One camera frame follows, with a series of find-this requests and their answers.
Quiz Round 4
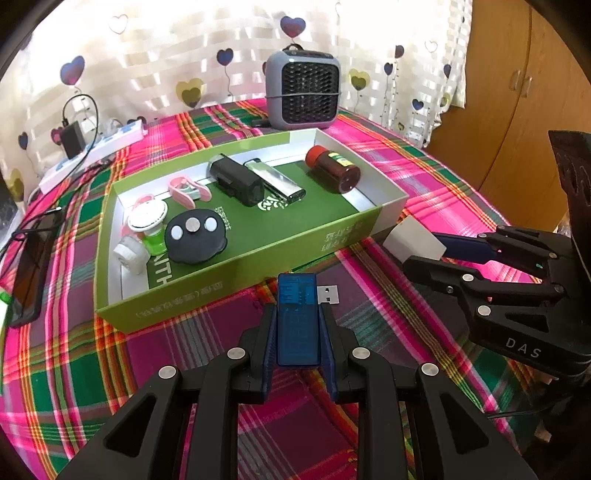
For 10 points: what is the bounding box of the black adapter cable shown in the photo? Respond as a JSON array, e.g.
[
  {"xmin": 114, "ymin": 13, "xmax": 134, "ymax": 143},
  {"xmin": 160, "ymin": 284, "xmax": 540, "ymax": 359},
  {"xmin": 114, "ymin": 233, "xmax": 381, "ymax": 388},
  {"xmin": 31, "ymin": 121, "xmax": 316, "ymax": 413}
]
[{"xmin": 62, "ymin": 95, "xmax": 105, "ymax": 153}]

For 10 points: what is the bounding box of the green white suction cup hook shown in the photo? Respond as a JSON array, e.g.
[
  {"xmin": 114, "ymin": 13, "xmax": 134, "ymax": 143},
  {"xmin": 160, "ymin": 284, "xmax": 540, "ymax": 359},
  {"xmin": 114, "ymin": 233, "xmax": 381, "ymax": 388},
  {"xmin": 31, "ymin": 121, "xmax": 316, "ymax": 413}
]
[{"xmin": 128, "ymin": 199, "xmax": 169, "ymax": 252}]

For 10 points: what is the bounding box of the heart print curtain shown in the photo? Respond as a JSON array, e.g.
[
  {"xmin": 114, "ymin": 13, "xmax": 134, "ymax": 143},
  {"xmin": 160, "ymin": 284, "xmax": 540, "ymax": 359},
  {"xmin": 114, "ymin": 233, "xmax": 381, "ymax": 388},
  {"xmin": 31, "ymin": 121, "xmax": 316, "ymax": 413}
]
[{"xmin": 0, "ymin": 0, "xmax": 474, "ymax": 204}]

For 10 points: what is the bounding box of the blue translucent USB adapter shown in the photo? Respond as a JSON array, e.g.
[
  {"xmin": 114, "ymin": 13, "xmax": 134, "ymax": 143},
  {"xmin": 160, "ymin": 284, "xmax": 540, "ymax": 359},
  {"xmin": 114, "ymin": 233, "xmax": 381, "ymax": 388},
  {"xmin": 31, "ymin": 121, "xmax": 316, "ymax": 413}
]
[{"xmin": 276, "ymin": 273, "xmax": 342, "ymax": 367}]

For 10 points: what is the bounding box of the black phone cable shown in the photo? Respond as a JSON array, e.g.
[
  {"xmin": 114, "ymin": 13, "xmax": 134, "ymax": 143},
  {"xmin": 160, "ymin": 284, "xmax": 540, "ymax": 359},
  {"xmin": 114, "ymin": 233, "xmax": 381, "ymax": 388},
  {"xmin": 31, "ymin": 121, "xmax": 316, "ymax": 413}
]
[{"xmin": 0, "ymin": 157, "xmax": 116, "ymax": 259}]

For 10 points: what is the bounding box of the black round magnetic mount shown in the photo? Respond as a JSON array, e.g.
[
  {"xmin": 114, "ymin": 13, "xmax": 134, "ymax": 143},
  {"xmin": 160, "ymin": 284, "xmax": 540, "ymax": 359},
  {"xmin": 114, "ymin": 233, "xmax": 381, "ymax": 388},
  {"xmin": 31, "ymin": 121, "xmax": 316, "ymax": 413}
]
[{"xmin": 165, "ymin": 209, "xmax": 229, "ymax": 265}]

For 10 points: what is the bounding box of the black smartphone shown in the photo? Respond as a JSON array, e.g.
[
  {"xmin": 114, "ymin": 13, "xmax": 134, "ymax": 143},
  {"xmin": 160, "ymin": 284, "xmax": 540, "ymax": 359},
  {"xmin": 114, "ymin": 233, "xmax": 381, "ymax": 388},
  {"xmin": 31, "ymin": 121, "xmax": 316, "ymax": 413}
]
[{"xmin": 9, "ymin": 212, "xmax": 63, "ymax": 328}]

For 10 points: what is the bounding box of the white power strip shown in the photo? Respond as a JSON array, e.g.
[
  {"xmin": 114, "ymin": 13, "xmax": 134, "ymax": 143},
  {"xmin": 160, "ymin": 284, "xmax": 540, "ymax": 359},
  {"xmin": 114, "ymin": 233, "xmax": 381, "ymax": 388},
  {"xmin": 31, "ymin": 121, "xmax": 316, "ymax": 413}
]
[{"xmin": 39, "ymin": 121, "xmax": 145, "ymax": 193}]

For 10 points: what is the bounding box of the brown jar with red lid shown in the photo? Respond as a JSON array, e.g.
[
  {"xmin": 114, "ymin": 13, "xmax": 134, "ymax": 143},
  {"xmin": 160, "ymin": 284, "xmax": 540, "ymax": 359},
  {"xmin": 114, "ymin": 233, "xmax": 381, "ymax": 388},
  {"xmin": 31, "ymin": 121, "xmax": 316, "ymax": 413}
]
[{"xmin": 305, "ymin": 145, "xmax": 362, "ymax": 195}]

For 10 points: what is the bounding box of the white wall charger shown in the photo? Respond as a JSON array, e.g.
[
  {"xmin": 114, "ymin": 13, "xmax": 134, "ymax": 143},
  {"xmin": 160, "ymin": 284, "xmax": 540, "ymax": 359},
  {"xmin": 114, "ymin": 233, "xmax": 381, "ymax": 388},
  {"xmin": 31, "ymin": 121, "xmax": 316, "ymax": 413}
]
[{"xmin": 383, "ymin": 216, "xmax": 448, "ymax": 264}]

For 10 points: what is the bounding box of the pink green plaid tablecloth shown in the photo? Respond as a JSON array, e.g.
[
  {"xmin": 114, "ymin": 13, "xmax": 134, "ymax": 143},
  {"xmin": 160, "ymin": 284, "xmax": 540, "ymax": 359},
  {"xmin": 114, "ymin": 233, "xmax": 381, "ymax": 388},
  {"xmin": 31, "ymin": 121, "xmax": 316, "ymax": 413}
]
[{"xmin": 0, "ymin": 95, "xmax": 573, "ymax": 480}]

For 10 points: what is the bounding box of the pink and white clip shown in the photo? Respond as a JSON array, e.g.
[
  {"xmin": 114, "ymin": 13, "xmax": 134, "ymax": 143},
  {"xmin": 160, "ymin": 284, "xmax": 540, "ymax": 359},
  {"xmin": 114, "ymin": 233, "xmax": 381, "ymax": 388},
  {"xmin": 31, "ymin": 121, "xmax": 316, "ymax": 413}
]
[{"xmin": 167, "ymin": 175, "xmax": 213, "ymax": 208}]

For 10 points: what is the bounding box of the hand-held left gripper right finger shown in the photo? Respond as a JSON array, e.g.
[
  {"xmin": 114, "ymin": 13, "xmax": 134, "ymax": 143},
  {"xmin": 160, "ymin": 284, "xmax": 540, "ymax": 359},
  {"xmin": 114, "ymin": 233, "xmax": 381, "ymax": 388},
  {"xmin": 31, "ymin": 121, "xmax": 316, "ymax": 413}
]
[{"xmin": 318, "ymin": 305, "xmax": 539, "ymax": 480}]

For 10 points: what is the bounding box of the black power adapter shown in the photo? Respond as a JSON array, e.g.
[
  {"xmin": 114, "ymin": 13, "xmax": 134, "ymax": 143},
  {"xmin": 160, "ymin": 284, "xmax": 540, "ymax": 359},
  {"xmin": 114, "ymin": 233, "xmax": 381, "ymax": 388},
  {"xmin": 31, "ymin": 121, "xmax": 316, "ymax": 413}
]
[{"xmin": 62, "ymin": 124, "xmax": 86, "ymax": 158}]

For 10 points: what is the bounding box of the small white round holder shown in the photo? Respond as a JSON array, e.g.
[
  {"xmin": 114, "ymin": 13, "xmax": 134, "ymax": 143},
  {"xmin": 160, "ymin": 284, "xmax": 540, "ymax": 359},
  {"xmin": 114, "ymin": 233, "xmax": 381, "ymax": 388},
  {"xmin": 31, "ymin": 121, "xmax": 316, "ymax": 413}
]
[{"xmin": 113, "ymin": 235, "xmax": 149, "ymax": 274}]

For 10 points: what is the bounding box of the silver lighter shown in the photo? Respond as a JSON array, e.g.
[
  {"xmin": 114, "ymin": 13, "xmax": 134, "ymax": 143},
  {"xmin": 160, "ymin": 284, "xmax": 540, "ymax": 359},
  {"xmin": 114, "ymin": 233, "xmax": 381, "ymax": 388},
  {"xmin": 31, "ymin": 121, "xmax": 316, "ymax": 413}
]
[{"xmin": 243, "ymin": 158, "xmax": 306, "ymax": 204}]

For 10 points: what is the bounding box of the black rectangular lighter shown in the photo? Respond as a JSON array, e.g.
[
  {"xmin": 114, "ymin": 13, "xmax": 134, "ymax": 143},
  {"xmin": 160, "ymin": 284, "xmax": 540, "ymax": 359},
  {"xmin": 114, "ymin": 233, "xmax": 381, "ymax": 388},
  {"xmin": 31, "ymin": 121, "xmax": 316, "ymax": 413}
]
[{"xmin": 207, "ymin": 154, "xmax": 265, "ymax": 207}]

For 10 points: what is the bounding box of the thin pink ring clip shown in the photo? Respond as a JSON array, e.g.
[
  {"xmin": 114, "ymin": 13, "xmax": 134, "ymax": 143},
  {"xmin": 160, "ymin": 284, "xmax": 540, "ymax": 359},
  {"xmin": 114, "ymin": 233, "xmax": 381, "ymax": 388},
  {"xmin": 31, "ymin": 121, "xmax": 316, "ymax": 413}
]
[{"xmin": 133, "ymin": 194, "xmax": 158, "ymax": 217}]

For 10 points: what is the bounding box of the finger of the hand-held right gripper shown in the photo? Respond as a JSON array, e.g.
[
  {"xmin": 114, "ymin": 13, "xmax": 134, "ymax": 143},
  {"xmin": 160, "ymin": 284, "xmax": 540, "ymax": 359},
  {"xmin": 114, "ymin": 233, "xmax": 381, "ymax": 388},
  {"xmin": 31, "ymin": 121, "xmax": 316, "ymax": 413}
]
[
  {"xmin": 434, "ymin": 225, "xmax": 575, "ymax": 282},
  {"xmin": 402, "ymin": 256, "xmax": 580, "ymax": 365}
]

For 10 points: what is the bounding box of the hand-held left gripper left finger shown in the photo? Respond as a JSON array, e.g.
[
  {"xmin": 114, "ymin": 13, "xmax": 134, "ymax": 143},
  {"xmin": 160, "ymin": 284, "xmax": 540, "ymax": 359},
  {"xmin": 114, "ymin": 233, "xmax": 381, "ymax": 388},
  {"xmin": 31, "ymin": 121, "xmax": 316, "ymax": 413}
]
[{"xmin": 55, "ymin": 305, "xmax": 283, "ymax": 480}]

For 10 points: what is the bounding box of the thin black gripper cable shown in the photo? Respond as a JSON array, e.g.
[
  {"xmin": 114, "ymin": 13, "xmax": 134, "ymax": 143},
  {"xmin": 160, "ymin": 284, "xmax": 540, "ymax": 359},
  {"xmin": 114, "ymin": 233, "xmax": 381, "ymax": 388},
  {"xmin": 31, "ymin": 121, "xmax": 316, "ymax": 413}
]
[{"xmin": 485, "ymin": 401, "xmax": 559, "ymax": 418}]

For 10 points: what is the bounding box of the white power cord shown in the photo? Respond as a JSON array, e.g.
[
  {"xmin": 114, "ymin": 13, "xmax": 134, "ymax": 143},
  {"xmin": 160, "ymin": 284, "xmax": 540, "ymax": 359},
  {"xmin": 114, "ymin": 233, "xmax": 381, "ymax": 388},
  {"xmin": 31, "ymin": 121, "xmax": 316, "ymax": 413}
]
[{"xmin": 105, "ymin": 117, "xmax": 139, "ymax": 134}]

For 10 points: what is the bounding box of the green cardboard box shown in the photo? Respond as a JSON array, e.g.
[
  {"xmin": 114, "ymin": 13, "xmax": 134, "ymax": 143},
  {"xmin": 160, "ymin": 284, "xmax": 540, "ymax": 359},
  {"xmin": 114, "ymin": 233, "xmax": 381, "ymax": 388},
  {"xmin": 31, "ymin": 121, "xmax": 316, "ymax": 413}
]
[{"xmin": 95, "ymin": 128, "xmax": 409, "ymax": 334}]

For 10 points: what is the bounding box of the grey space heater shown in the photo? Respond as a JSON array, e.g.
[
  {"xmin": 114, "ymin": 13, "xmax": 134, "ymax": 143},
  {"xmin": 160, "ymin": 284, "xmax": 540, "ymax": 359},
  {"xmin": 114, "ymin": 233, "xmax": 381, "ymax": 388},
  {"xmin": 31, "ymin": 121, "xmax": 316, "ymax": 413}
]
[{"xmin": 265, "ymin": 44, "xmax": 342, "ymax": 130}]

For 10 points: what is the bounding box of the wooden wardrobe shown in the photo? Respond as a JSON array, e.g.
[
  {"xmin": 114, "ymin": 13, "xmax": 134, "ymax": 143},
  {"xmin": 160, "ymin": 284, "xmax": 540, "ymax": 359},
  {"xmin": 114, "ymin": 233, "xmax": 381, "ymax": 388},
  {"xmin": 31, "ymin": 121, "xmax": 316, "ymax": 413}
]
[{"xmin": 422, "ymin": 0, "xmax": 591, "ymax": 232}]

